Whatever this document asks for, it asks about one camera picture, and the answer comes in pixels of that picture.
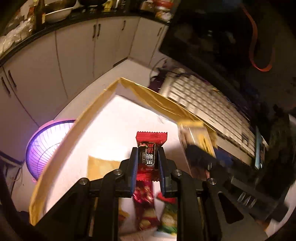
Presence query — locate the green snack bag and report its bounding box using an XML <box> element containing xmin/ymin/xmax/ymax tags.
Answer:
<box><xmin>157</xmin><ymin>192</ymin><xmax>178</xmax><ymax>237</ymax></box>

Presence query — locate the tall red snack packet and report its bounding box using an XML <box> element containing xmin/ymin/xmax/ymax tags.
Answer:
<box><xmin>133</xmin><ymin>180</ymin><xmax>159</xmax><ymax>230</ymax></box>

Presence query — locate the beige mechanical keyboard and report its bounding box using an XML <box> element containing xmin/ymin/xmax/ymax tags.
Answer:
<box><xmin>159</xmin><ymin>72</ymin><xmax>256</xmax><ymax>158</ymax></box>

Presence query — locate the salted egg yolk biscuit pack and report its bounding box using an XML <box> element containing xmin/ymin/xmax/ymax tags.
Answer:
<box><xmin>177</xmin><ymin>120</ymin><xmax>217</xmax><ymax>181</ymax></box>

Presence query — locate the dark glass bottle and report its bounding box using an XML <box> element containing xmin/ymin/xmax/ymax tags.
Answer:
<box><xmin>35</xmin><ymin>0</ymin><xmax>46</xmax><ymax>31</ymax></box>

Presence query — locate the purple glowing fan heater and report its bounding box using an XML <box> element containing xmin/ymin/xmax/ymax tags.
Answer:
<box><xmin>25</xmin><ymin>119</ymin><xmax>75</xmax><ymax>181</ymax></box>

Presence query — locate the red black candy bar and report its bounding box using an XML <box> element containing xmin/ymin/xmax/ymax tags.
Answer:
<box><xmin>135</xmin><ymin>132</ymin><xmax>168</xmax><ymax>181</ymax></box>

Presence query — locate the gold cardboard box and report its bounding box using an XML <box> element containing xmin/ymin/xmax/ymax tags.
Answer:
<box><xmin>29</xmin><ymin>78</ymin><xmax>197</xmax><ymax>225</ymax></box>

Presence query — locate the black computer monitor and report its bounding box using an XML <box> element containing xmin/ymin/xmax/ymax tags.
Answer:
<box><xmin>160</xmin><ymin>1</ymin><xmax>295</xmax><ymax>111</ymax></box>

